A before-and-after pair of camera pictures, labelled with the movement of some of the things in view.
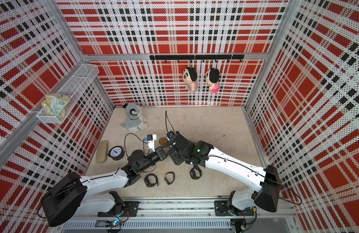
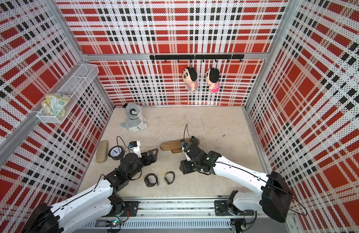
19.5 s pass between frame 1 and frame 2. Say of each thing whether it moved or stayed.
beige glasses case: stayed
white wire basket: stayed
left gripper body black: moved
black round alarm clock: stayed
